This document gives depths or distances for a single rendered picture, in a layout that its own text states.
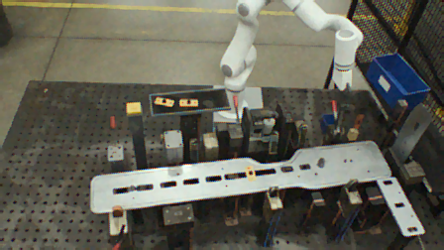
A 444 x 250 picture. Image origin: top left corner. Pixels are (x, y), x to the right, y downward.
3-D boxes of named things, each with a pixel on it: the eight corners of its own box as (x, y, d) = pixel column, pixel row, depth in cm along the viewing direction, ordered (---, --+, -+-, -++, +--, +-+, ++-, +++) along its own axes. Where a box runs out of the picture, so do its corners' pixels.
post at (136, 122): (136, 173, 223) (126, 117, 190) (135, 161, 228) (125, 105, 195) (150, 171, 224) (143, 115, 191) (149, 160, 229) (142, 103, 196)
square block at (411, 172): (383, 216, 214) (410, 177, 187) (377, 203, 219) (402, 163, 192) (396, 214, 216) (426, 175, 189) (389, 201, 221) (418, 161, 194)
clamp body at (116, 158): (115, 205, 209) (104, 163, 182) (115, 187, 217) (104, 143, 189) (135, 203, 211) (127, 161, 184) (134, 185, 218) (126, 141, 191)
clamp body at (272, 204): (258, 250, 198) (268, 213, 172) (252, 227, 206) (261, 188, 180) (277, 247, 200) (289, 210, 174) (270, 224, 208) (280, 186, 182)
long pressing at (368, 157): (90, 220, 172) (89, 218, 171) (90, 176, 186) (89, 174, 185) (393, 178, 195) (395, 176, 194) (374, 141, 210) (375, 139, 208)
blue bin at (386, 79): (394, 112, 218) (404, 94, 208) (365, 74, 237) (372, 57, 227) (420, 107, 222) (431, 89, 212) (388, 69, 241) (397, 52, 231)
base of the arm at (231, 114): (213, 96, 250) (215, 73, 236) (244, 94, 253) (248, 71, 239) (218, 120, 238) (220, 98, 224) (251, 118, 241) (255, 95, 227)
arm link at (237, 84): (219, 85, 230) (222, 52, 212) (238, 67, 241) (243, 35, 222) (237, 95, 226) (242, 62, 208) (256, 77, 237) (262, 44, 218)
